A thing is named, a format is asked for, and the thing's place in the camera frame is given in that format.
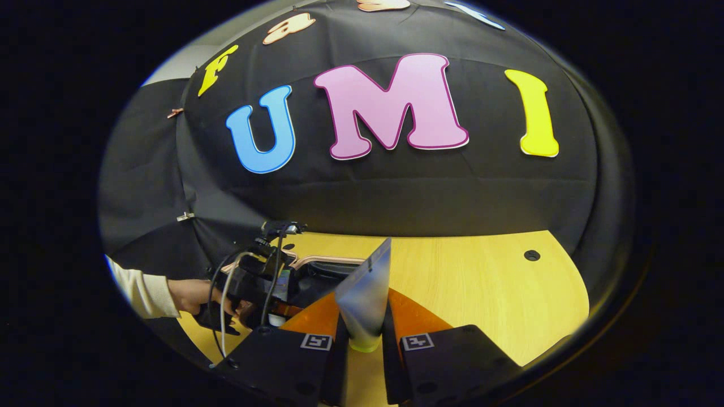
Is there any white cable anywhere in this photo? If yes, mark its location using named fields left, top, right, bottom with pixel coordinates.
left=218, top=251, right=266, bottom=359

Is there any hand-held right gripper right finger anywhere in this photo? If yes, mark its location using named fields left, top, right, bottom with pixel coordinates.
left=382, top=287, right=522, bottom=406

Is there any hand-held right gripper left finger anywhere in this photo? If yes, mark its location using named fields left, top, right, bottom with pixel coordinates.
left=226, top=291, right=351, bottom=407

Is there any black backdrop cloth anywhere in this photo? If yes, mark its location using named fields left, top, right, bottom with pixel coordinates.
left=99, top=0, right=634, bottom=295

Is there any silver tube with green cap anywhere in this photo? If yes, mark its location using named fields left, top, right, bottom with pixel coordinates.
left=334, top=237, right=392, bottom=353

